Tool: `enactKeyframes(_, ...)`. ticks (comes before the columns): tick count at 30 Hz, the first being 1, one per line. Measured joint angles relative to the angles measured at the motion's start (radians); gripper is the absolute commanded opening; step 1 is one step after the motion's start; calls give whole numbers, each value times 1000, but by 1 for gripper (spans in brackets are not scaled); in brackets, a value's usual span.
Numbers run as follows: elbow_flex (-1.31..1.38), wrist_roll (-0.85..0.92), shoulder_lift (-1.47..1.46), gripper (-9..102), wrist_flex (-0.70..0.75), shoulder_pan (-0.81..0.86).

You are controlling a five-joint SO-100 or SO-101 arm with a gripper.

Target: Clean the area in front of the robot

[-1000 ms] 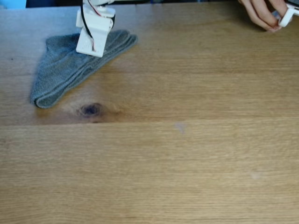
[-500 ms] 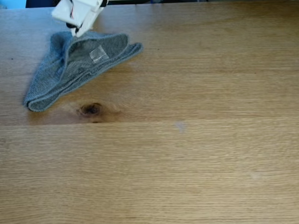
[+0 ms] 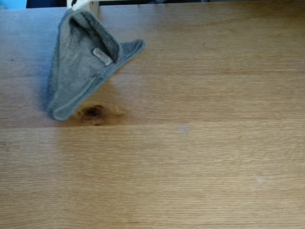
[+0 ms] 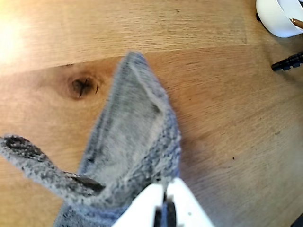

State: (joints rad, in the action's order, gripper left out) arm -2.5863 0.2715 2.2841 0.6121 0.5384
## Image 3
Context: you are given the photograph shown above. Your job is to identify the grey terry cloth towel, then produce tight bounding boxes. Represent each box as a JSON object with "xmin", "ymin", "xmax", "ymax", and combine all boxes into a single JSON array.
[{"xmin": 45, "ymin": 9, "xmax": 145, "ymax": 121}]

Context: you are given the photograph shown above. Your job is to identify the light blue background object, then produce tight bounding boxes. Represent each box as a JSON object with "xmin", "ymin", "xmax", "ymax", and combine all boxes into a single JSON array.
[{"xmin": 0, "ymin": 0, "xmax": 27, "ymax": 10}]

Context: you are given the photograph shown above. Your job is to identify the pale wooden stand frame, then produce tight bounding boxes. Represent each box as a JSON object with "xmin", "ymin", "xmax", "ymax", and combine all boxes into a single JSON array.
[{"xmin": 86, "ymin": 0, "xmax": 153, "ymax": 18}]

